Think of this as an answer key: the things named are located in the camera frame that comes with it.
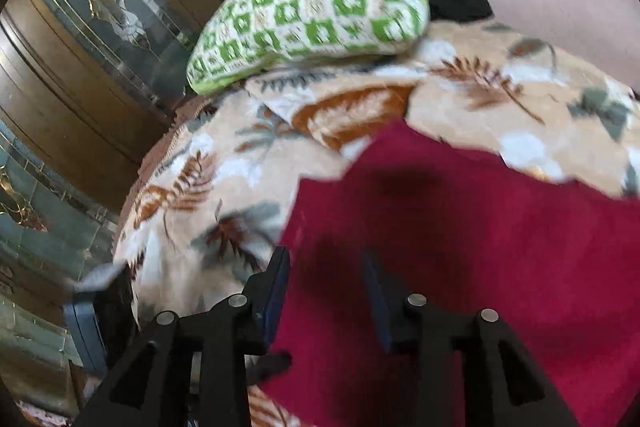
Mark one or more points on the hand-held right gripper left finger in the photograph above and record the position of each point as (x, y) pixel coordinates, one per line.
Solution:
(277, 289)

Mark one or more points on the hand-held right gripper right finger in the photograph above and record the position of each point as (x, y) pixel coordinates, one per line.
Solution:
(377, 302)

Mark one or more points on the red sweater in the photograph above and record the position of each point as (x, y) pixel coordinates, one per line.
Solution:
(475, 232)

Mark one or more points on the leaf print blanket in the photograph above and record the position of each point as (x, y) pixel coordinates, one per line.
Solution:
(240, 167)

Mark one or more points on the green checked pillow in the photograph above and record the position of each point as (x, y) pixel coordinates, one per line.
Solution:
(300, 17)

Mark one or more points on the wooden cabinet with glass door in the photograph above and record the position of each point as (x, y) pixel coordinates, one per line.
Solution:
(75, 57)

